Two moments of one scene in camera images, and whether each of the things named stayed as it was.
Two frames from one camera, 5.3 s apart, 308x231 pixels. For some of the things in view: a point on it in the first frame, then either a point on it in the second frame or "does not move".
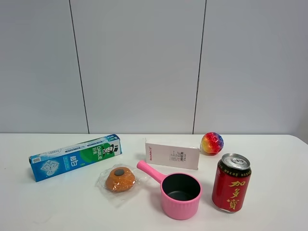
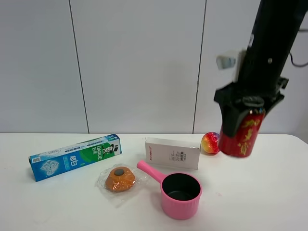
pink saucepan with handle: x=180 y=193 does not move
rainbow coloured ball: x=212 y=143 does not move
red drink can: x=232 y=178 -> x=241 y=144
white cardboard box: x=172 y=154 does not move
